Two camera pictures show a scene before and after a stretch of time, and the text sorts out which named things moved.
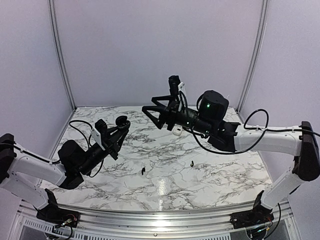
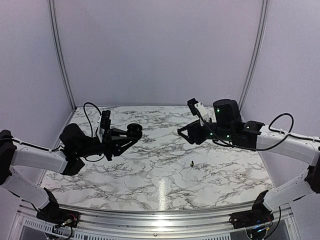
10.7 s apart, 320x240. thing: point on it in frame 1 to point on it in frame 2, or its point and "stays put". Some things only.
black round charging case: (121, 121) to (134, 130)
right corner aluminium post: (263, 24) stays put
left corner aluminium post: (58, 39) stays put
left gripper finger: (122, 136) to (126, 147)
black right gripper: (172, 111) to (194, 132)
